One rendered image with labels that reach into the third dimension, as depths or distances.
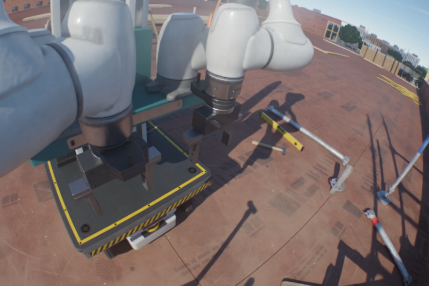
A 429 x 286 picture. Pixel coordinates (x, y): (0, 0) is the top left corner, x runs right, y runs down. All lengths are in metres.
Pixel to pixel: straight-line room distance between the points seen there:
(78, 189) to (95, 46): 0.26
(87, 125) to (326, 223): 1.43
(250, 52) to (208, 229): 0.98
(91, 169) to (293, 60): 0.47
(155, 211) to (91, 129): 0.61
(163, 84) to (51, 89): 0.57
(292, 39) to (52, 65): 0.46
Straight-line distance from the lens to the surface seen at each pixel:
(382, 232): 1.76
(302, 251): 1.32
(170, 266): 1.11
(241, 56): 0.43
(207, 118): 0.48
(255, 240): 1.24
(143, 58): 0.79
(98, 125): 0.31
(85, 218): 0.91
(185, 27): 0.68
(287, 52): 0.50
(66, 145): 0.62
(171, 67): 0.71
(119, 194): 0.94
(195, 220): 1.22
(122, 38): 0.26
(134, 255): 1.14
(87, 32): 0.25
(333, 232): 1.51
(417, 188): 2.79
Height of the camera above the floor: 1.06
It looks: 34 degrees down
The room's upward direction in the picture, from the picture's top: 11 degrees clockwise
